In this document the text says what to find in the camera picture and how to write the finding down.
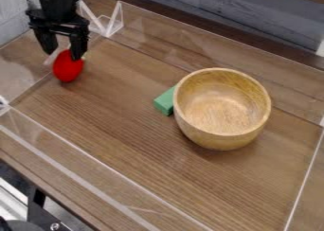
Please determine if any clear acrylic corner bracket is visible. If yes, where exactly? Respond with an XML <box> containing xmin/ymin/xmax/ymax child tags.
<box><xmin>78</xmin><ymin>1</ymin><xmax>124</xmax><ymax>38</ymax></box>

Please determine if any green foam block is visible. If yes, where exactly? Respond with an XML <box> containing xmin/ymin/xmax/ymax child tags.
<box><xmin>152</xmin><ymin>87</ymin><xmax>173</xmax><ymax>116</ymax></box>

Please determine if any black metal table bracket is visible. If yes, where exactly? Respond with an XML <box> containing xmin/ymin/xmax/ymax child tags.
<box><xmin>26</xmin><ymin>187</ymin><xmax>72</xmax><ymax>231</ymax></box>

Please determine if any wooden bowl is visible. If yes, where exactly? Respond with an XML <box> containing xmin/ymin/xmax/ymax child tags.
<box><xmin>173</xmin><ymin>68</ymin><xmax>271</xmax><ymax>151</ymax></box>

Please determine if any red felt strawberry toy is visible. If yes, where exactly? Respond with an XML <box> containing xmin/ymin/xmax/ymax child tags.
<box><xmin>52</xmin><ymin>49</ymin><xmax>82</xmax><ymax>82</ymax></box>

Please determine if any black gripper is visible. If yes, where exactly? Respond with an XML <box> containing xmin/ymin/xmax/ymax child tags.
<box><xmin>26</xmin><ymin>0</ymin><xmax>88</xmax><ymax>61</ymax></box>

